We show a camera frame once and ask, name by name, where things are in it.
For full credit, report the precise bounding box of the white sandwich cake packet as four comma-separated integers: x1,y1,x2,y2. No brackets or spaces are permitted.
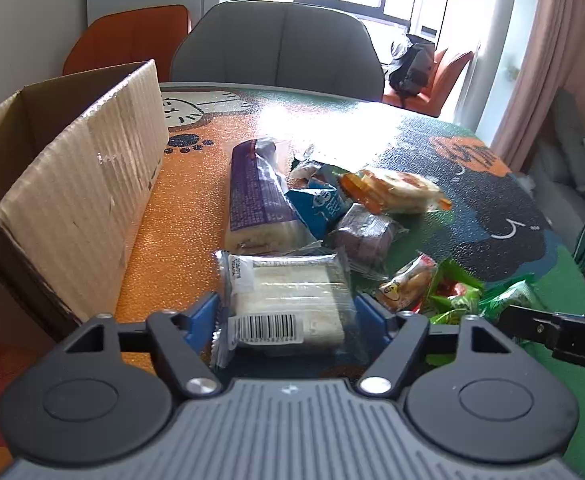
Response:
212,250,366,368

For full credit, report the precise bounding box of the orange rice cracker packet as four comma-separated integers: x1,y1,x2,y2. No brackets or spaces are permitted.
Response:
339,167,453,214

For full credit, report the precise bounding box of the small red snack packet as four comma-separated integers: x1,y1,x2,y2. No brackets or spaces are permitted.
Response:
375,254,437,311

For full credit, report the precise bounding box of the dark purple cake packet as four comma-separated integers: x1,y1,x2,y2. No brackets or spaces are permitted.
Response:
327,203,408,280

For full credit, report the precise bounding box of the purple bread loaf packet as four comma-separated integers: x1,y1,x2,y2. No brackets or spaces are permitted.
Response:
224,139,316,256

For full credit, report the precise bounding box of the blue snack packet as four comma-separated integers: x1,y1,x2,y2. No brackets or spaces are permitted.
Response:
286,179,350,240

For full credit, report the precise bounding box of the colourful cat table mat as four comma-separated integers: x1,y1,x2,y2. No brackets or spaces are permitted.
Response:
0,82,585,480

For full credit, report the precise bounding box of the grey sofa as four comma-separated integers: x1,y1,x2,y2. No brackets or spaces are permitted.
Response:
529,89,585,250

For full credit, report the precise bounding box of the clear green snack packet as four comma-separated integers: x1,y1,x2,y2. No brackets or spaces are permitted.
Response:
287,144,349,188

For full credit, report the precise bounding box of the brown cardboard box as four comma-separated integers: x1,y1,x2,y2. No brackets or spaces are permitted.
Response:
0,61,169,351

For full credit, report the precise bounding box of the grey black backpack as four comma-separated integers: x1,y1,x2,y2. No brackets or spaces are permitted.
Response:
387,34,435,98

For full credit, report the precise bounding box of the orange chair by window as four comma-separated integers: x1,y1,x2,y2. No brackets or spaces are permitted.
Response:
382,49,475,118

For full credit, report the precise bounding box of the grey padded chair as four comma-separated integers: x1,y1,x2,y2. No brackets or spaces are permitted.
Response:
170,0,385,102

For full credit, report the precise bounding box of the pink curtain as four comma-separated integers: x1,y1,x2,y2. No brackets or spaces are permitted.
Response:
492,0,585,171

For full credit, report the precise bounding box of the orange chair near wall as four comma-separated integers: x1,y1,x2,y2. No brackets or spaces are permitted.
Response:
62,4,192,82

